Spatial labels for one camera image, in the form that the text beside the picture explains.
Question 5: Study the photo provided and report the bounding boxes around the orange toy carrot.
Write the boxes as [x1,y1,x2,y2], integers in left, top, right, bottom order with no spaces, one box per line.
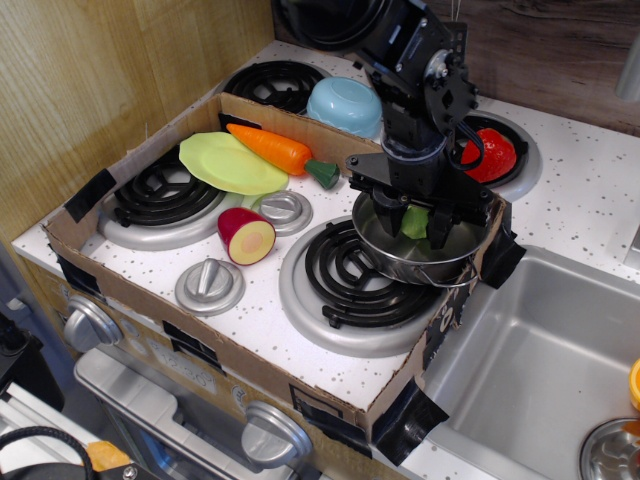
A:
[227,123,340,189]

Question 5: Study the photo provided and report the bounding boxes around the front left black burner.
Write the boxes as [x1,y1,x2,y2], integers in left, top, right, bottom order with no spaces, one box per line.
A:
[98,146,244,251]

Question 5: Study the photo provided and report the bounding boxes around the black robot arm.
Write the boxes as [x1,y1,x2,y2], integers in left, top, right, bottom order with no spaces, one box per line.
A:
[272,1,492,249]

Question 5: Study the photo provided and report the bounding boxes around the back left black burner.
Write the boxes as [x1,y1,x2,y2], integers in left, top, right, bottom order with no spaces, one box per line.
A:
[215,60,330,115]

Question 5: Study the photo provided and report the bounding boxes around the silver oven knob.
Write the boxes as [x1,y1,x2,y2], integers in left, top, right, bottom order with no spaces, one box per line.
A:
[63,295,124,353]
[241,401,313,469]

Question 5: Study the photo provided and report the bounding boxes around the silver stovetop knob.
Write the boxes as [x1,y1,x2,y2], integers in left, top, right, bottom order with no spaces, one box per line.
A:
[174,258,245,316]
[252,190,313,237]

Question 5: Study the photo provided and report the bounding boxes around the silver oven door handle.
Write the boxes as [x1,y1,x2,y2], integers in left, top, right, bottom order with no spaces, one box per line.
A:
[74,349,268,479]

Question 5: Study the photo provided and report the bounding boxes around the halved red toy fruit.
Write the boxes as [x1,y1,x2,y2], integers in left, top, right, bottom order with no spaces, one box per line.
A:
[217,207,276,266]

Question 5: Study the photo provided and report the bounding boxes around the green toy broccoli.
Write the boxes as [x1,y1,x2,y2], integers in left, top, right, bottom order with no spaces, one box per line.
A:
[400,205,429,240]

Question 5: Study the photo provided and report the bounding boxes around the silver faucet post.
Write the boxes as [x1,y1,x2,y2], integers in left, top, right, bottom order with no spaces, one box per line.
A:
[615,36,640,102]

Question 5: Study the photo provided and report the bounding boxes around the silver sink basin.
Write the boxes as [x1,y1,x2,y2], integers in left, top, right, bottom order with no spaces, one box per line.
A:
[424,247,639,479]

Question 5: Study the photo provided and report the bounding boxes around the yellow toy cup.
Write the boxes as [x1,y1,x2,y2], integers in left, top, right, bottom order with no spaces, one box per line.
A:
[628,359,640,411]

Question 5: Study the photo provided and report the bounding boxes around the back right black burner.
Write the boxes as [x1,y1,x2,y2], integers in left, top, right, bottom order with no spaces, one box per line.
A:
[447,111,543,203]

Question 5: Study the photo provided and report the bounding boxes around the left silver oven knob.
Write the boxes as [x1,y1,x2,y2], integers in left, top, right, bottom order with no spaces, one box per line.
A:
[63,295,124,353]

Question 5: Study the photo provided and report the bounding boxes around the right silver oven knob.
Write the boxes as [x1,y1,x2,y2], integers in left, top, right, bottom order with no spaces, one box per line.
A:
[241,401,313,469]

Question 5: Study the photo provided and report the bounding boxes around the black burner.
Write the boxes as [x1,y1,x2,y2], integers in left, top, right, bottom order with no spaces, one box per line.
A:
[98,146,244,251]
[215,60,330,115]
[279,217,445,358]
[447,111,543,203]

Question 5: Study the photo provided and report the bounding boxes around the front right black burner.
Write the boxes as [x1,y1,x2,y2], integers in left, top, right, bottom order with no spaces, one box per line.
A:
[279,217,445,358]

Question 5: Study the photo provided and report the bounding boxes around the light blue plastic bowl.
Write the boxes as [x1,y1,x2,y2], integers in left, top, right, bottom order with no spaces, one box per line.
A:
[306,77,382,139]

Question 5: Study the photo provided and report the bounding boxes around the yellow-green plastic plate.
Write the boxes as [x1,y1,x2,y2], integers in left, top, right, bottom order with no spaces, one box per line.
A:
[179,132,289,196]

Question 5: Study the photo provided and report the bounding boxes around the red toy strawberry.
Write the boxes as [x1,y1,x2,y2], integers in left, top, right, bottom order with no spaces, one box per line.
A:
[466,128,517,183]

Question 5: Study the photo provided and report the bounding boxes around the front silver stovetop knob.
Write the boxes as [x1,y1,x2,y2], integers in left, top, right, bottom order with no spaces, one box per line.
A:
[174,258,245,316]

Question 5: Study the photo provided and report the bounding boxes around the hanging silver spatula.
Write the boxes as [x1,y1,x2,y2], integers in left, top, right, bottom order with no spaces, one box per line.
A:
[447,0,468,56]

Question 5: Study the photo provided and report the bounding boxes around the brown cardboard fence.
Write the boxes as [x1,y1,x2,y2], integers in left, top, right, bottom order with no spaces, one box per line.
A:
[44,94,514,466]

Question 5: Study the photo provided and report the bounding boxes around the black cable bottom left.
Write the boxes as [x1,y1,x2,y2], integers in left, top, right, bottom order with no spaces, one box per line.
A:
[0,425,96,480]

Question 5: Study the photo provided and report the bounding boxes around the middle silver stovetop knob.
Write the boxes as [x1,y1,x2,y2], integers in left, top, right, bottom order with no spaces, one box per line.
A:
[252,190,313,237]

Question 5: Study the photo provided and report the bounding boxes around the silver metal pan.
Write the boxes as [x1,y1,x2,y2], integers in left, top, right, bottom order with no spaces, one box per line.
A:
[352,193,488,289]

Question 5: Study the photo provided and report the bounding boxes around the orange yellow cloth piece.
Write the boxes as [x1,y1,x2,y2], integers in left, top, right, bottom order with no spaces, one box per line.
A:
[86,440,131,472]

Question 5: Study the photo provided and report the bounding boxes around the silver pot in sink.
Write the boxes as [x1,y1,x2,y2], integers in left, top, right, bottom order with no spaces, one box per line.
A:
[579,417,639,479]

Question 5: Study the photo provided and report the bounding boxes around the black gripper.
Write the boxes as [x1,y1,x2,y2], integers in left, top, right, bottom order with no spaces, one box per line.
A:
[346,134,494,250]

